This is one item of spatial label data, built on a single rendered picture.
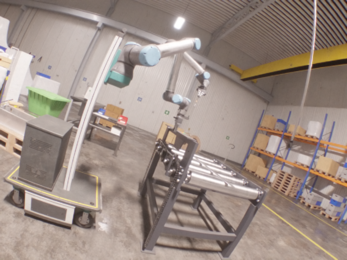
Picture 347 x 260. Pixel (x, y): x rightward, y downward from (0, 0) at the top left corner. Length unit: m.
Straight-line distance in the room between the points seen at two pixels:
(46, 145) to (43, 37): 13.79
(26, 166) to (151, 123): 10.86
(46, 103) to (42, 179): 2.17
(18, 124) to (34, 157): 1.44
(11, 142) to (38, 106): 1.15
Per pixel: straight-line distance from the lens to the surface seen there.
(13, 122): 3.05
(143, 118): 12.00
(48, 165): 1.58
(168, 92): 1.79
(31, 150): 1.59
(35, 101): 3.82
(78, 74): 12.67
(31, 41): 15.59
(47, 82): 8.02
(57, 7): 14.95
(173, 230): 1.77
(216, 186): 1.62
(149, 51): 1.27
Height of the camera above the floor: 1.24
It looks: 3 degrees down
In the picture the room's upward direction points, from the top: 22 degrees clockwise
